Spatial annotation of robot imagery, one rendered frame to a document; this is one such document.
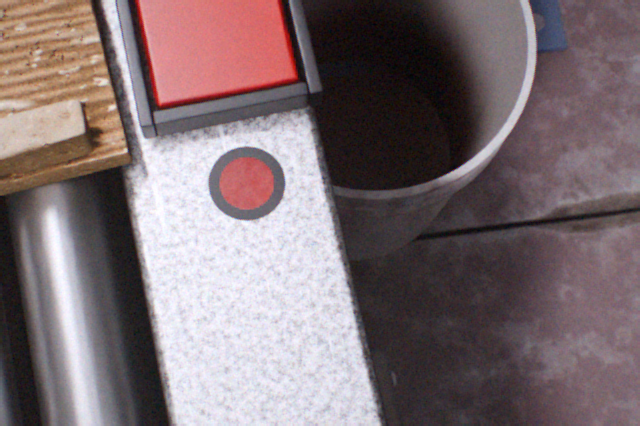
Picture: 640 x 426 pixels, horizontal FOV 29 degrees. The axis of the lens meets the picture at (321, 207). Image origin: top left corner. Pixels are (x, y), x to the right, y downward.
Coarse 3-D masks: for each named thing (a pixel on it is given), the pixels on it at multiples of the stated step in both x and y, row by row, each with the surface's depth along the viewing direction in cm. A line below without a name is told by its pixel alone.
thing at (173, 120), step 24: (120, 0) 51; (288, 0) 51; (120, 24) 50; (312, 48) 50; (144, 72) 51; (312, 72) 50; (144, 96) 50; (240, 96) 50; (264, 96) 50; (288, 96) 50; (312, 96) 50; (144, 120) 49; (168, 120) 49; (192, 120) 50; (216, 120) 50
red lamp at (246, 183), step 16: (240, 160) 51; (256, 160) 51; (224, 176) 51; (240, 176) 51; (256, 176) 51; (272, 176) 51; (224, 192) 50; (240, 192) 50; (256, 192) 50; (240, 208) 50
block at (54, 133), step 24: (0, 120) 46; (24, 120) 46; (48, 120) 46; (72, 120) 46; (0, 144) 46; (24, 144) 46; (48, 144) 46; (72, 144) 47; (0, 168) 47; (24, 168) 48
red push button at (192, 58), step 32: (160, 0) 51; (192, 0) 51; (224, 0) 51; (256, 0) 51; (160, 32) 51; (192, 32) 51; (224, 32) 51; (256, 32) 51; (288, 32) 51; (160, 64) 50; (192, 64) 50; (224, 64) 50; (256, 64) 50; (288, 64) 50; (160, 96) 50; (192, 96) 50; (224, 96) 50
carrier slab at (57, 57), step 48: (0, 0) 50; (48, 0) 50; (0, 48) 49; (48, 48) 50; (96, 48) 50; (0, 96) 49; (48, 96) 49; (96, 96) 49; (96, 144) 49; (0, 192) 49
